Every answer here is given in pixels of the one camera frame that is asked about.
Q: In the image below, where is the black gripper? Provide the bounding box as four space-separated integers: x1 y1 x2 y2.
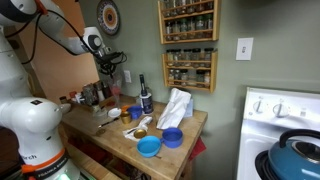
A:
99 51 123 79

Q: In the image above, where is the clear ziploc bag pink zip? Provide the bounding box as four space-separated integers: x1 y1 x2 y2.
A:
109 70 124 108

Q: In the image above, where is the white kitchen stove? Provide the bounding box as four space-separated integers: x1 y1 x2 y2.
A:
236 86 320 180

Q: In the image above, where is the dark metal-top grinder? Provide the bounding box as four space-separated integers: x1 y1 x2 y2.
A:
101 81 113 100

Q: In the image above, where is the grinder with white body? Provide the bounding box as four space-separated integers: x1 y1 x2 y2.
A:
93 80 105 103

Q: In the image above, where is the wooden spice tray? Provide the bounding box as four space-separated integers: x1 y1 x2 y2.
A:
71 94 117 114

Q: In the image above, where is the tall clear seasoning jar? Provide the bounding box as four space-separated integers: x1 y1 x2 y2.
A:
82 83 99 107

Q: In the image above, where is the spice jar black lid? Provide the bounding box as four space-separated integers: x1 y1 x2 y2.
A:
91 100 102 116

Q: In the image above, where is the small translucent white bowl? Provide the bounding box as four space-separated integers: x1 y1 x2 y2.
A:
108 107 122 119

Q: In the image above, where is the dark bottle white label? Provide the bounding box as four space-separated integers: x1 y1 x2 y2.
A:
138 73 155 116

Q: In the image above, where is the small blue cup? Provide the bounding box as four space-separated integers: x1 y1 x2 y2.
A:
127 105 143 121

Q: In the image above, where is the yellow gold cup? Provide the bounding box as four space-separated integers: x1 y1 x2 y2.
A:
120 111 133 125

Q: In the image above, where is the glass spice jar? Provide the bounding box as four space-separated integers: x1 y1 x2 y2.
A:
203 0 214 11
172 20 182 42
174 69 182 86
166 49 175 67
203 70 212 88
204 13 214 38
165 21 174 42
195 69 205 88
187 17 197 39
191 48 202 68
195 14 205 39
180 69 189 86
182 0 192 14
173 49 183 67
164 0 174 16
180 18 189 40
191 0 203 14
167 69 176 85
182 48 193 68
203 47 214 69
173 0 183 15

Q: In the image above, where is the white crumpled napkin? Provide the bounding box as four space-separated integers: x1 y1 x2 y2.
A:
122 115 154 143

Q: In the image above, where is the white ceramic bowl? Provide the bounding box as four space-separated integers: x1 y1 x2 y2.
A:
59 103 73 115

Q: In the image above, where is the flat brass lid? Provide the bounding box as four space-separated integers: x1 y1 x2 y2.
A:
133 128 148 140

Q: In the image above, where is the white crumpled cloth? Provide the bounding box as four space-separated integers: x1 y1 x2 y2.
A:
156 87 193 131

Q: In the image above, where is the light blue plastic bowl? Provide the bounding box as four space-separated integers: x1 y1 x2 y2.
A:
136 135 163 159

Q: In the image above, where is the light blue cloth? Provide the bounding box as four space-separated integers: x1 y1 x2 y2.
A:
184 96 194 118

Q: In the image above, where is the dark blue measuring cup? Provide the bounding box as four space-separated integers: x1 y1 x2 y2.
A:
161 127 184 149

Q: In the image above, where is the wooden spice rack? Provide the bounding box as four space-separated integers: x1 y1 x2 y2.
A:
157 0 221 45
162 49 218 93

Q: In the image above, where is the wooden butcher block cart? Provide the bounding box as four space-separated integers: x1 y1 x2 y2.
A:
59 94 208 180

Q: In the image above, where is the red cloth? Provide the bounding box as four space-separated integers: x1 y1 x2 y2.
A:
189 136 208 162

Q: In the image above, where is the white stove knob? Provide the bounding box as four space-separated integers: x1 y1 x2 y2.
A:
252 99 265 114
272 102 290 118

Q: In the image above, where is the black stove burner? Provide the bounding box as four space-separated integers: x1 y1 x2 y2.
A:
254 149 278 180

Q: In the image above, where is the white wall outlet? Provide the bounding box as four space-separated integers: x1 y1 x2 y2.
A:
123 69 132 84

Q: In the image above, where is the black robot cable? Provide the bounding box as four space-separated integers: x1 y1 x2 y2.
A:
4 8 128 76

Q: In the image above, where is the patterned decorative wall plate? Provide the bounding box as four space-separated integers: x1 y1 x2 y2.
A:
96 0 121 36

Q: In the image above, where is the white light switch plate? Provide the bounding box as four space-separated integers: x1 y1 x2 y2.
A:
235 37 254 61

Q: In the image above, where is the blue kettle black handle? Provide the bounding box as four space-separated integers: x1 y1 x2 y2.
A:
268 128 320 180

